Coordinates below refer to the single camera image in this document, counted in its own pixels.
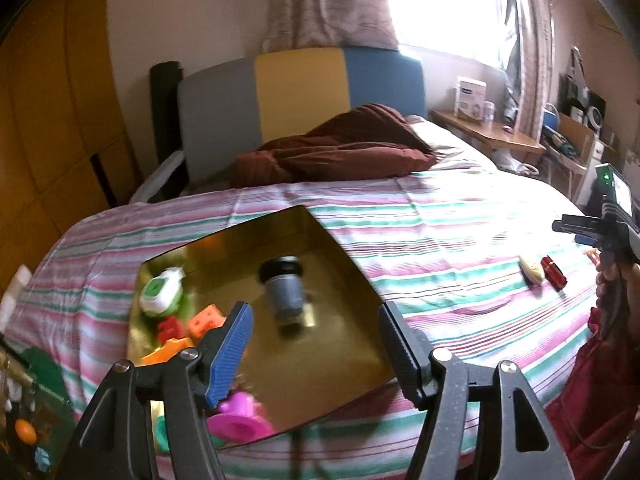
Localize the yellow carved oval soap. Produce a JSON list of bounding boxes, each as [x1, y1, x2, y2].
[[518, 254, 545, 286]]

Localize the grey black cylinder bottle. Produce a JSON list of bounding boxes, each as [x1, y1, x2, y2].
[[257, 256, 313, 328]]

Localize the person's right hand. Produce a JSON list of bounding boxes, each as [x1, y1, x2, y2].
[[595, 260, 640, 331]]

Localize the wooden wardrobe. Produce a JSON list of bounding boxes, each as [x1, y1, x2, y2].
[[0, 0, 141, 281]]

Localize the green plastic toy piece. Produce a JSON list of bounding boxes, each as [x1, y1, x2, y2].
[[151, 415, 171, 456]]

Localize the orange ball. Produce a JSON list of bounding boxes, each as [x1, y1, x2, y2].
[[14, 419, 38, 445]]

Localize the bright window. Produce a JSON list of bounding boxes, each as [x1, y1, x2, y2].
[[380, 0, 521, 68]]

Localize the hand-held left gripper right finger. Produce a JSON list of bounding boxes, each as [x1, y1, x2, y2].
[[377, 302, 576, 480]]

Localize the wooden desk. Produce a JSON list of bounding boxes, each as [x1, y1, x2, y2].
[[430, 109, 546, 161]]

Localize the white cardboard box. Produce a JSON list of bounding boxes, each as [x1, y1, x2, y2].
[[455, 76, 488, 121]]

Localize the grey yellow blue headboard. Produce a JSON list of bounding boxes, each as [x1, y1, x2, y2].
[[177, 46, 427, 183]]

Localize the grey pillow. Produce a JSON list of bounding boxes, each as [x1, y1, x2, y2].
[[405, 115, 496, 171]]

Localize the striped bedsheet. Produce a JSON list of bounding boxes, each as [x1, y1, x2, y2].
[[15, 167, 611, 476]]

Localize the orange plastic scoop toy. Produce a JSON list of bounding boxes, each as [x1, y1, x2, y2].
[[141, 337, 196, 367]]

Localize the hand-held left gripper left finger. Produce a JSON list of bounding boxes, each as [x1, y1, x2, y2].
[[57, 301, 254, 480]]

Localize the pink patterned curtain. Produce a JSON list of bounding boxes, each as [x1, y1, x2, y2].
[[262, 0, 401, 53]]

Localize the brown blanket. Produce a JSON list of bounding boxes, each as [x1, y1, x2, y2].
[[232, 103, 437, 188]]

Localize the orange cheese wedge toy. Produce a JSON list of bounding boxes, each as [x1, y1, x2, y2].
[[188, 305, 224, 343]]

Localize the red plastic block toy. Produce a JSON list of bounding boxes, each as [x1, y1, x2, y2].
[[156, 316, 188, 346]]

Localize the green white plastic toy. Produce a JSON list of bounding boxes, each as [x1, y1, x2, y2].
[[138, 267, 187, 317]]

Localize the gold mirrored tray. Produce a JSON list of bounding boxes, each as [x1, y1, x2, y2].
[[127, 205, 401, 443]]

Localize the pink plastic toy cup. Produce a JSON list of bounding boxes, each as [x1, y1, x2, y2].
[[207, 392, 275, 443]]

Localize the black bed post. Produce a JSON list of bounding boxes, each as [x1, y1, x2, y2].
[[150, 61, 182, 176]]

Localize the red garment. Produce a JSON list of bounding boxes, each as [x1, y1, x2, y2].
[[545, 307, 640, 480]]

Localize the white bed frame rail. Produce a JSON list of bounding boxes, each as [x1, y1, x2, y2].
[[130, 150, 188, 203]]

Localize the brown cardboard box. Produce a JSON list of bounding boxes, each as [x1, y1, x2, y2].
[[542, 112, 598, 176]]

